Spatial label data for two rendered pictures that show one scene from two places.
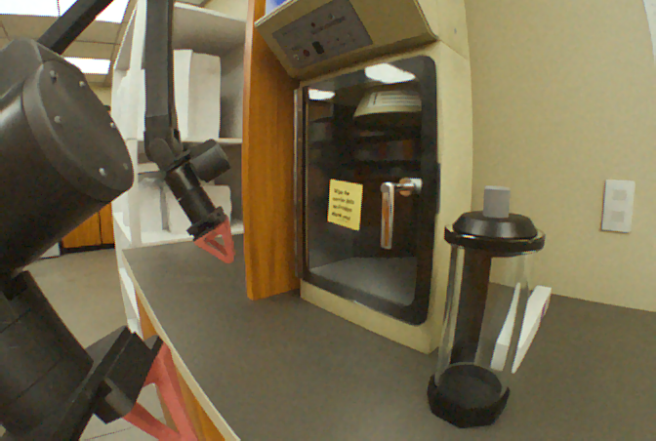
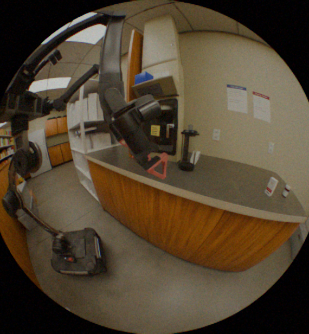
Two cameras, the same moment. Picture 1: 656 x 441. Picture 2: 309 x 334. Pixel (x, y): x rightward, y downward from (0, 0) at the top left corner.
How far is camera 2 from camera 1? 0.25 m
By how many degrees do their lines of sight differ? 22
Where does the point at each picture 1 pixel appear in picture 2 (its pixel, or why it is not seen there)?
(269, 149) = not seen: hidden behind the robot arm
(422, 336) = (174, 158)
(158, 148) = (108, 119)
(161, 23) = not seen: hidden behind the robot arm
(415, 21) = (174, 91)
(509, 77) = (191, 103)
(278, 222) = not seen: hidden behind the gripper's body
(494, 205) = (190, 127)
